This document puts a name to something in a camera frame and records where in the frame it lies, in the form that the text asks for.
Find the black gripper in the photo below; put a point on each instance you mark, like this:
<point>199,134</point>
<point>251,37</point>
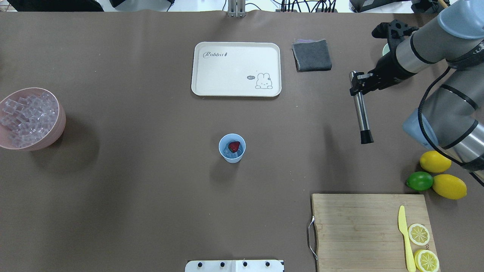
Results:
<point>389,70</point>

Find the steel muddler black tip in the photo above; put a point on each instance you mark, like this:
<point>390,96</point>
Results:
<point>365,132</point>

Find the red strawberry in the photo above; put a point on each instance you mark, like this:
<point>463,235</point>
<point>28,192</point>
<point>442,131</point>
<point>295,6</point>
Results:
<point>233,147</point>

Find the ice cube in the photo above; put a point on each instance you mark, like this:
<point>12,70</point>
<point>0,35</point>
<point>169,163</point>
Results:
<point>227,152</point>

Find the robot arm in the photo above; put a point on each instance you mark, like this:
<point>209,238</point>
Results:
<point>443,120</point>

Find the light blue plastic cup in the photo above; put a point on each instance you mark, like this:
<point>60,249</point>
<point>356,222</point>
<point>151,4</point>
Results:
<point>228,139</point>

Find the clear ice cubes pile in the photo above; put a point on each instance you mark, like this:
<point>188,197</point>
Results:
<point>28,119</point>

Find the light green bowl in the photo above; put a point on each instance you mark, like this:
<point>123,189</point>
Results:
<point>385,50</point>

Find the grey folded cloth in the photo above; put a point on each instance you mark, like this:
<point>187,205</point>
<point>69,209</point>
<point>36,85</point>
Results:
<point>312,56</point>

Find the upper whole lemon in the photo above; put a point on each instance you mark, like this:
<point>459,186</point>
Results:
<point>434,162</point>

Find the whole lemon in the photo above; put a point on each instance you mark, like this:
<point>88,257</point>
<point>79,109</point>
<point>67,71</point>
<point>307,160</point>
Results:
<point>449,186</point>
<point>434,162</point>

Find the green lime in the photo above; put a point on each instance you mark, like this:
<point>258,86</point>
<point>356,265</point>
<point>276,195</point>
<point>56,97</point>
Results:
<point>420,181</point>

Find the lower whole lemon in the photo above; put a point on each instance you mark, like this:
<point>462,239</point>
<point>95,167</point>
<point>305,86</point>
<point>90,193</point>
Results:
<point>449,186</point>

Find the yellow plastic knife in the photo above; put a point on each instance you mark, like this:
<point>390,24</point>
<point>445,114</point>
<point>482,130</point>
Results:
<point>402,227</point>

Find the cream rabbit tray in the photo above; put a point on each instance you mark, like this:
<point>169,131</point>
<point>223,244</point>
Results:
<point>236,69</point>

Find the bamboo cutting board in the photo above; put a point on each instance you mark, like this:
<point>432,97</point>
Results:
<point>358,232</point>

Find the lower lemon slice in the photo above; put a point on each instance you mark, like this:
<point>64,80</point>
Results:
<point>419,234</point>

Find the lemon slice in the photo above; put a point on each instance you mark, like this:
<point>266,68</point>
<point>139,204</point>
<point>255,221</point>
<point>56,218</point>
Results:
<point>419,234</point>
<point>426,261</point>

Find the upper lemon slice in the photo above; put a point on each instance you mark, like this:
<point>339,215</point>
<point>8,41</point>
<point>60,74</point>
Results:
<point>426,261</point>

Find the pink bowl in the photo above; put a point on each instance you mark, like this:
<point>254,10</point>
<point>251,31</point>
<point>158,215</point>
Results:
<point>53,132</point>

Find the aluminium frame post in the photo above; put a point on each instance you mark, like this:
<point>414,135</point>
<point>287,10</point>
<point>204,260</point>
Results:
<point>236,8</point>

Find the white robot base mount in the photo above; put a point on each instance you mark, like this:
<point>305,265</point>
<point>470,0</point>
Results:
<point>235,266</point>

